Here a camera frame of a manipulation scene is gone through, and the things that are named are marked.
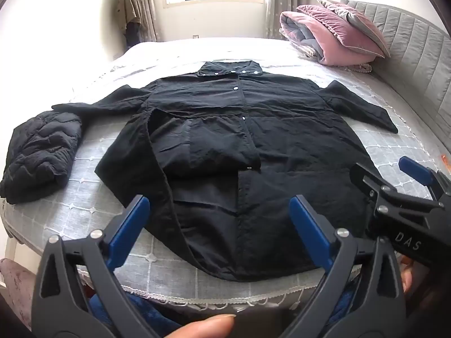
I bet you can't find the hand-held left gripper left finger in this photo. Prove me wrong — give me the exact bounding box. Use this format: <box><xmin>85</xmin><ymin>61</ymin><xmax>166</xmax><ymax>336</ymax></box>
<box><xmin>31</xmin><ymin>194</ymin><xmax>159</xmax><ymax>338</ymax></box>

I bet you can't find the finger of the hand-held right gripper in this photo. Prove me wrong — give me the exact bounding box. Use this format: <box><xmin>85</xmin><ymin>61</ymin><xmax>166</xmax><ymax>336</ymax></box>
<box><xmin>349</xmin><ymin>162</ymin><xmax>445</xmax><ymax>215</ymax></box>
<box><xmin>399</xmin><ymin>156</ymin><xmax>451</xmax><ymax>201</ymax></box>

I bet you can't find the black puffer jacket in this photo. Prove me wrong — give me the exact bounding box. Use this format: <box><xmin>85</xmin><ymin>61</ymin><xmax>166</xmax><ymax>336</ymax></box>
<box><xmin>0</xmin><ymin>111</ymin><xmax>82</xmax><ymax>205</ymax></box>

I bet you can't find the pink and grey quilt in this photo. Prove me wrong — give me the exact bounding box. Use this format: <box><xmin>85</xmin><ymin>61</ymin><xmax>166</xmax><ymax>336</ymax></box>
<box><xmin>279</xmin><ymin>4</ymin><xmax>357</xmax><ymax>67</ymax></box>

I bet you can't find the person's left hand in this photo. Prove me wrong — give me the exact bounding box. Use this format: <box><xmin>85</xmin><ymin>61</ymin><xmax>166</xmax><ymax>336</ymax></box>
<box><xmin>165</xmin><ymin>314</ymin><xmax>236</xmax><ymax>338</ymax></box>

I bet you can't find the pink velvet pillow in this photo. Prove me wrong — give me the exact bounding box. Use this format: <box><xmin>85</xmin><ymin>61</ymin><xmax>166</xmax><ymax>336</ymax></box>
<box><xmin>315</xmin><ymin>0</ymin><xmax>391</xmax><ymax>59</ymax></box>

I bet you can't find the grey padded headboard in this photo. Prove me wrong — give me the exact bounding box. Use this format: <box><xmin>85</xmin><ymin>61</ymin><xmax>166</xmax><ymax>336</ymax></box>
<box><xmin>340</xmin><ymin>0</ymin><xmax>451</xmax><ymax>148</ymax></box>

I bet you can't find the pink velvet stool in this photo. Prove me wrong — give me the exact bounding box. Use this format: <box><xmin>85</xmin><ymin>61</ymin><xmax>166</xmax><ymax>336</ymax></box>
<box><xmin>0</xmin><ymin>258</ymin><xmax>36</xmax><ymax>324</ymax></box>

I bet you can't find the black long coat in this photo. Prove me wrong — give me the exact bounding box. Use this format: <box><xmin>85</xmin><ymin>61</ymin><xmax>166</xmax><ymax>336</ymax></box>
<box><xmin>52</xmin><ymin>61</ymin><xmax>399</xmax><ymax>282</ymax></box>

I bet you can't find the person's right hand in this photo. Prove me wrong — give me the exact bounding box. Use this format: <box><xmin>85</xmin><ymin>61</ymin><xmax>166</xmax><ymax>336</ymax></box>
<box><xmin>399</xmin><ymin>255</ymin><xmax>434</xmax><ymax>294</ymax></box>

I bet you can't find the hanging beige coat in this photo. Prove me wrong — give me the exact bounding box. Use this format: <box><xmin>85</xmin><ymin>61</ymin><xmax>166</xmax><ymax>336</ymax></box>
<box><xmin>117</xmin><ymin>0</ymin><xmax>142</xmax><ymax>48</ymax></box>

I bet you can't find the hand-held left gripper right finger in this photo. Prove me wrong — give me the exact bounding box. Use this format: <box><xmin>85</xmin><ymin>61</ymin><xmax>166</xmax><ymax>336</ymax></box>
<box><xmin>287</xmin><ymin>194</ymin><xmax>406</xmax><ymax>338</ymax></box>

